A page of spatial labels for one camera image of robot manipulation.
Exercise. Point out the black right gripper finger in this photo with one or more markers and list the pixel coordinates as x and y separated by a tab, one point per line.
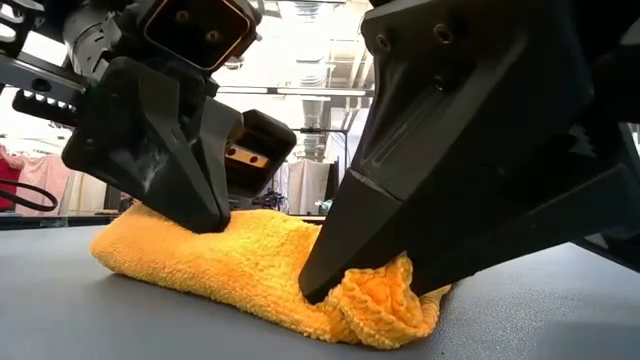
425	100
525	210

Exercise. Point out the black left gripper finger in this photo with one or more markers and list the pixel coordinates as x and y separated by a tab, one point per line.
226	130
150	150

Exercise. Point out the orange microfibre towel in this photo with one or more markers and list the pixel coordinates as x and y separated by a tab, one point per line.
240	270

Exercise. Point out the crossbar with light strips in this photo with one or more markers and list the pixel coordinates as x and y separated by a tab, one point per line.
300	91

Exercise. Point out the white curtain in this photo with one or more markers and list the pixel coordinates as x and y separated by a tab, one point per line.
307	185

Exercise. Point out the pink curtain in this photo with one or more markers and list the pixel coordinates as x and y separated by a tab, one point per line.
47	185

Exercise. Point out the red fabric item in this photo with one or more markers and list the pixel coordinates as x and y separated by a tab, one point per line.
9	175

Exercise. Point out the black stand frame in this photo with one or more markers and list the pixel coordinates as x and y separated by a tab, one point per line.
320	130

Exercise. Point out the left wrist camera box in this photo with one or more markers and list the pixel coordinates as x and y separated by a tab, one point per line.
200	30

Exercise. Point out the silver ceiling air duct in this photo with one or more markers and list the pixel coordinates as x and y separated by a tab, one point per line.
312	60

